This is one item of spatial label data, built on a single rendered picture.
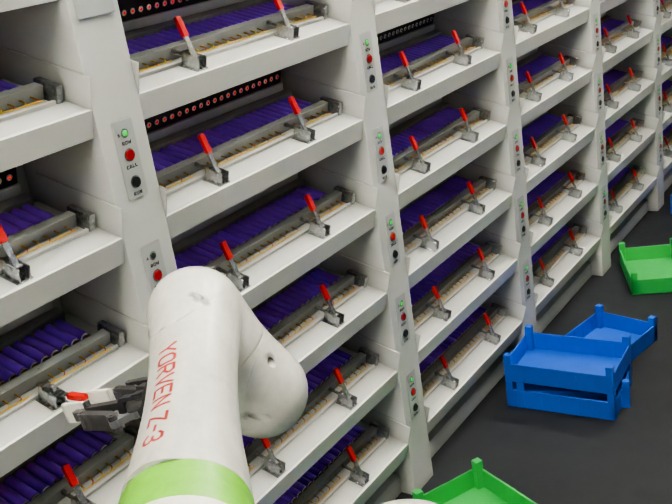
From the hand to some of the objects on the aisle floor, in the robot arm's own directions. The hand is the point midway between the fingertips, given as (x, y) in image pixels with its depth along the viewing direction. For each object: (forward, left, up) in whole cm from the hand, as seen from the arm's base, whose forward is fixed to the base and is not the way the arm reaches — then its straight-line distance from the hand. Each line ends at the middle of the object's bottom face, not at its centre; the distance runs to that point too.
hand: (89, 405), depth 130 cm
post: (+18, -18, -78) cm, 82 cm away
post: (+24, -88, -81) cm, 122 cm away
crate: (-9, -80, -81) cm, 114 cm away
